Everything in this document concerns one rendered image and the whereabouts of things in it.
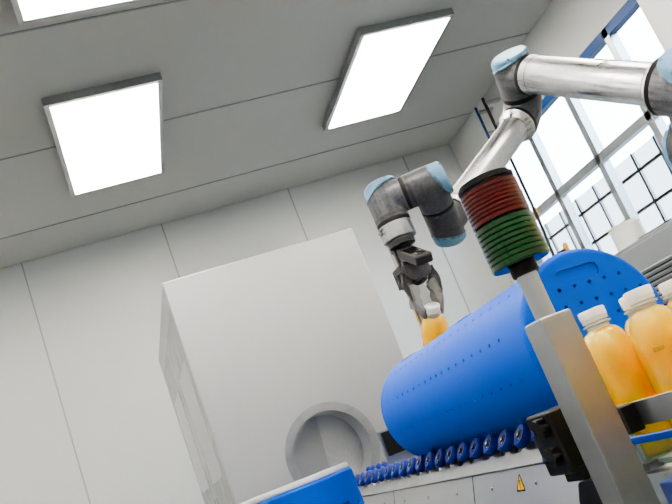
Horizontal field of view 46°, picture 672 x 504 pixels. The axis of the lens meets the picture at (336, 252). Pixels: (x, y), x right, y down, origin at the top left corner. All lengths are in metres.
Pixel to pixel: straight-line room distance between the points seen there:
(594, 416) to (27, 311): 6.07
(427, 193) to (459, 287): 5.08
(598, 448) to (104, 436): 5.76
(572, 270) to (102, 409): 5.33
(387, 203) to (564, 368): 1.26
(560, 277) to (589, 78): 0.91
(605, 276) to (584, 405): 0.65
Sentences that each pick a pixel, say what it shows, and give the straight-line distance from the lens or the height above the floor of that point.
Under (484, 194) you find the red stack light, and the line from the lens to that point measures 0.82.
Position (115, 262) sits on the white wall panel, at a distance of 6.71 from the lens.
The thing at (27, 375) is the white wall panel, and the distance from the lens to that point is 6.56.
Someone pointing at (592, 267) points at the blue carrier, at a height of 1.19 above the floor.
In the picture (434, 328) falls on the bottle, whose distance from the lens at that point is 1.96.
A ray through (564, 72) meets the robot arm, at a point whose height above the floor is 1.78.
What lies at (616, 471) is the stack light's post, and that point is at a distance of 0.82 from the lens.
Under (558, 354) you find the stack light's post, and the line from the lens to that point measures 0.81.
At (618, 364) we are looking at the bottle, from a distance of 1.14.
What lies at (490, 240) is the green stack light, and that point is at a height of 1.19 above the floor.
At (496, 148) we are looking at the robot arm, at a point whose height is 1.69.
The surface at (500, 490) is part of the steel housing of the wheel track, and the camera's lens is 1.67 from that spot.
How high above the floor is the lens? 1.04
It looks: 14 degrees up
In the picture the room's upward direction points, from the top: 22 degrees counter-clockwise
